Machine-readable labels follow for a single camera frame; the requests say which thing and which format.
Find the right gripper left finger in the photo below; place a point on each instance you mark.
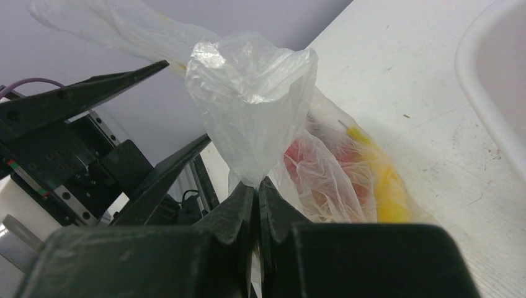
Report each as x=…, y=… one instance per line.
x=224, y=250

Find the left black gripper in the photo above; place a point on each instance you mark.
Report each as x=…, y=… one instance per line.
x=76, y=170

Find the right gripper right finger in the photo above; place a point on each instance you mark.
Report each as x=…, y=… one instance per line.
x=283, y=247

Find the yellow fake banana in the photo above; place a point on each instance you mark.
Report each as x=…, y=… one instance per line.
x=388, y=188

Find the clear plastic bag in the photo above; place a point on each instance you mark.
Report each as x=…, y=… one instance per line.
x=259, y=105

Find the white plastic basket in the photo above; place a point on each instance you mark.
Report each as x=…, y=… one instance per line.
x=490, y=67

